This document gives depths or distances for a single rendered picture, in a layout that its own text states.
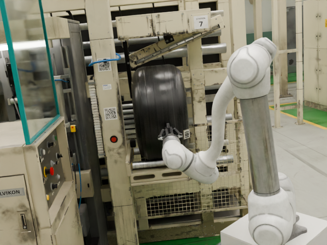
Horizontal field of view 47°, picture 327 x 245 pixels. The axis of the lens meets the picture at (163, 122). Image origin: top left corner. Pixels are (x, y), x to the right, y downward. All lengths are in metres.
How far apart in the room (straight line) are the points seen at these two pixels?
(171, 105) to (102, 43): 0.54
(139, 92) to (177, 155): 0.57
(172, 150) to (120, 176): 0.77
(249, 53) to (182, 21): 1.22
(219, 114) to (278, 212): 0.46
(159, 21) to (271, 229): 1.52
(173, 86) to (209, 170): 0.58
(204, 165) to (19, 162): 0.79
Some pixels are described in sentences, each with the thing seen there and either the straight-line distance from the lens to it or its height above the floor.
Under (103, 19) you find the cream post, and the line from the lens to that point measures 2.23.
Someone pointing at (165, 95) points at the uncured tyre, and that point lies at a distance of 2.08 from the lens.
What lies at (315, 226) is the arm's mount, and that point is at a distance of 1.88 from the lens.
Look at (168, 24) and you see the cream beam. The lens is 2.48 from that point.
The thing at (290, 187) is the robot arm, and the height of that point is 0.98.
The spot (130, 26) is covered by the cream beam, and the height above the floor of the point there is 1.72.
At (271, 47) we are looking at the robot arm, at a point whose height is 1.56.
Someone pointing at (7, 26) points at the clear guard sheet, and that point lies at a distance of 1.57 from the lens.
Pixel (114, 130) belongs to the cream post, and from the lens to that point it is 2.29.
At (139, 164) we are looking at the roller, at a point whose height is 0.91.
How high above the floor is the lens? 1.65
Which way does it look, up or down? 13 degrees down
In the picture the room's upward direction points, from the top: 6 degrees counter-clockwise
